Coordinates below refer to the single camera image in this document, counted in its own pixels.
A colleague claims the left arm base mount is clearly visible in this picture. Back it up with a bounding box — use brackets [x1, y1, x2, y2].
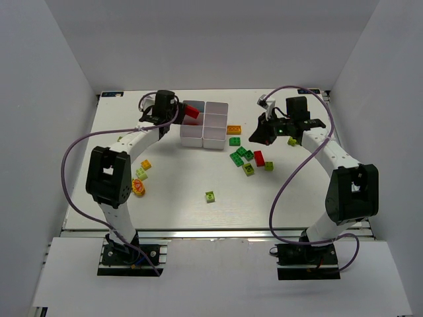
[97, 239, 168, 277]

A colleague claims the aluminium rail front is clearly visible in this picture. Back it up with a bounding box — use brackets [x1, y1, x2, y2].
[61, 227, 311, 240]

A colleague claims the blue table label left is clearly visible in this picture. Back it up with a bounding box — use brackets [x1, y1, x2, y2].
[100, 91, 124, 98]

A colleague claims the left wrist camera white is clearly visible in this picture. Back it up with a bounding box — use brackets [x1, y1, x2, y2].
[141, 96, 155, 110]

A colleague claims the lime lego brick center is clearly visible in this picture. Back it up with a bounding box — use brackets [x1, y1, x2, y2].
[205, 191, 215, 203]

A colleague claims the red lego brick spare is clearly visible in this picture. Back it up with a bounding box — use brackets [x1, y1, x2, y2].
[184, 105, 200, 119]

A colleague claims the yellow flower lego brick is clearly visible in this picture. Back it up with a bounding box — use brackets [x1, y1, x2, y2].
[132, 178, 145, 197]

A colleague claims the lime lego brick left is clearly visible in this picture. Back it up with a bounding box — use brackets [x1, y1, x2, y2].
[135, 167, 148, 181]

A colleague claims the green lego brick lower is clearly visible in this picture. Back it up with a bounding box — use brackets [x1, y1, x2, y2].
[229, 152, 244, 167]

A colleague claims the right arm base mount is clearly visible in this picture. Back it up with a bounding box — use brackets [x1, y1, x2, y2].
[269, 243, 340, 281]

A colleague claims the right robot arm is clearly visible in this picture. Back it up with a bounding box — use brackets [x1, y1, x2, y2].
[249, 95, 379, 246]

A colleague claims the lime lego brick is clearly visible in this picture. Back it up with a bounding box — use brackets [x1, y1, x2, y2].
[135, 167, 148, 181]
[205, 191, 215, 203]

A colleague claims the lime green small lego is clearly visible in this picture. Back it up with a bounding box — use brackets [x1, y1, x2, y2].
[264, 161, 274, 171]

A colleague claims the blue table label right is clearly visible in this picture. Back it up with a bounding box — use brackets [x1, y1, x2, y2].
[297, 88, 321, 94]

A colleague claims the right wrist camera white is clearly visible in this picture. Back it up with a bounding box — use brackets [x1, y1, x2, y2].
[257, 94, 276, 121]

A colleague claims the green L-shaped lego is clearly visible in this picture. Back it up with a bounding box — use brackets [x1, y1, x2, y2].
[236, 147, 254, 161]

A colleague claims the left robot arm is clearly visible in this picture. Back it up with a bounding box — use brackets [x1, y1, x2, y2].
[85, 90, 200, 258]

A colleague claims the white right divided container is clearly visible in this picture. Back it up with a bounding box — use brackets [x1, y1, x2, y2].
[202, 102, 229, 150]

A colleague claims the lime green sloped lego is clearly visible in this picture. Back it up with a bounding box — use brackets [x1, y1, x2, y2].
[287, 137, 297, 147]

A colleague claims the orange small lego brick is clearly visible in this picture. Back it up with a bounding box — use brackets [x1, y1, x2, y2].
[141, 160, 152, 170]

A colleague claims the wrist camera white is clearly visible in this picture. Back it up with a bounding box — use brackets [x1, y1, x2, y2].
[257, 94, 276, 121]
[141, 96, 155, 110]

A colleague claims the orange flat lego brick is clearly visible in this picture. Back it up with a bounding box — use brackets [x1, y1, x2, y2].
[227, 125, 242, 135]

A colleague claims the blue table label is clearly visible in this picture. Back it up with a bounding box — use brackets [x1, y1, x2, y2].
[297, 88, 321, 94]
[100, 91, 124, 98]

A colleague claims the teal rounded lego brick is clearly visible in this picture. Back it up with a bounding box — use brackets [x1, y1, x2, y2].
[190, 100, 205, 113]

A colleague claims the olive green lego brick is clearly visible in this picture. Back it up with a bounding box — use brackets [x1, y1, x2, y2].
[242, 163, 254, 176]

